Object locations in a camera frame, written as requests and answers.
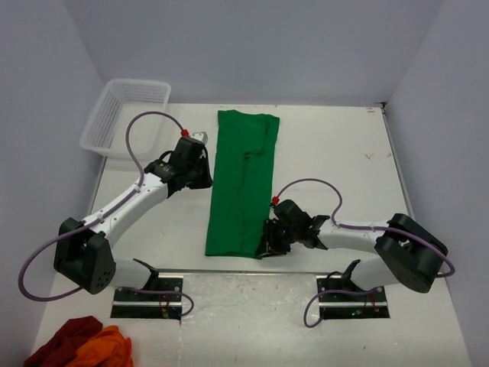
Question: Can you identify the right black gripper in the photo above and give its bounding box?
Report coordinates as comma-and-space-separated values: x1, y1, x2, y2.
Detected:
256, 219, 300, 258

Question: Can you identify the green t shirt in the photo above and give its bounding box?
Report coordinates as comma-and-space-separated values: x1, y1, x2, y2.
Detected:
205, 110, 280, 258

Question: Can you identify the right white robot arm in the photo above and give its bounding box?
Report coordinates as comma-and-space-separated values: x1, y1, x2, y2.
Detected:
255, 200, 448, 300

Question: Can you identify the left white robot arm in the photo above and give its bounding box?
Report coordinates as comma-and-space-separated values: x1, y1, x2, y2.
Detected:
53, 132, 212, 300

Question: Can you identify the white plastic basket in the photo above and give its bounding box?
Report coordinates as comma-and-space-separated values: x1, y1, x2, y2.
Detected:
79, 79, 171, 161

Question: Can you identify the orange t shirt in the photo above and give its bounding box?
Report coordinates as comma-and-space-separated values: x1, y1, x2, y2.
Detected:
67, 326, 134, 366

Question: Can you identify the dark red t shirt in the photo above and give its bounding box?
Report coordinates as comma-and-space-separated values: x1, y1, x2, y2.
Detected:
24, 316, 102, 366

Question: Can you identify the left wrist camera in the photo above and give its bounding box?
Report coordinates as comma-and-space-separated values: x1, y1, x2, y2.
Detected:
190, 132, 209, 145

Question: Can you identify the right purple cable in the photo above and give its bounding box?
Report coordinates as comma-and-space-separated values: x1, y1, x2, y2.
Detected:
303, 177, 456, 329

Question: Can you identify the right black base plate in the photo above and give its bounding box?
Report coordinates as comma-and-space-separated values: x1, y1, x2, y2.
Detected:
318, 287, 390, 320

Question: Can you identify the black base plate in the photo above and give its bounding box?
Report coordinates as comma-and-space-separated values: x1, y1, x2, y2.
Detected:
318, 287, 390, 320
110, 276, 183, 320

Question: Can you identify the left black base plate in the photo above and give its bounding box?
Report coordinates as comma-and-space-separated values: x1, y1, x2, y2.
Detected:
110, 276, 183, 320

